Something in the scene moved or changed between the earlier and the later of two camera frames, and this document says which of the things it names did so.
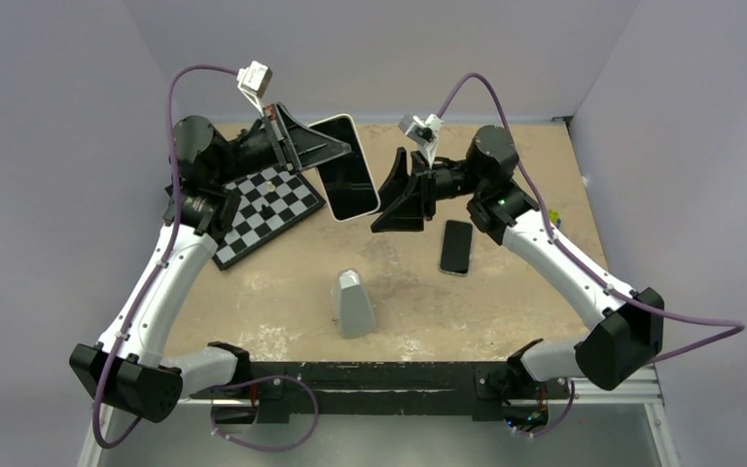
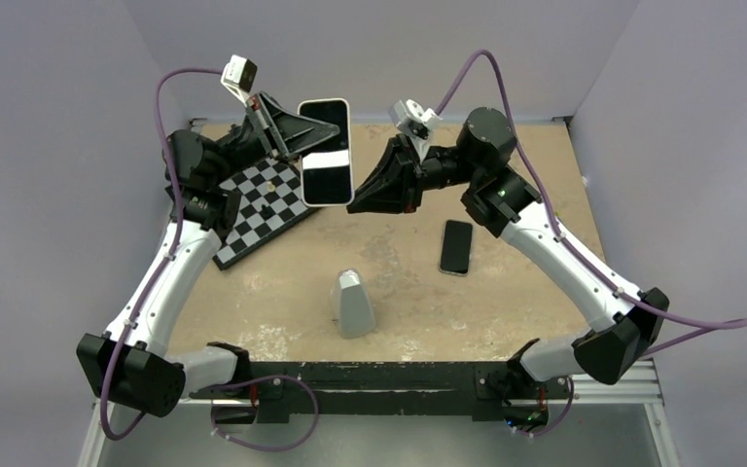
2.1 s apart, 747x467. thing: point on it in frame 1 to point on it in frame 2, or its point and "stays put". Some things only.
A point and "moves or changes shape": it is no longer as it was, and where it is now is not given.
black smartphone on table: [455, 252] stays put
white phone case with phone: [348, 184] moves or changes shape
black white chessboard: [271, 202] stays put
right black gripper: [406, 199] to [397, 182]
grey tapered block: [354, 313] stays put
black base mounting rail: [276, 386] stays put
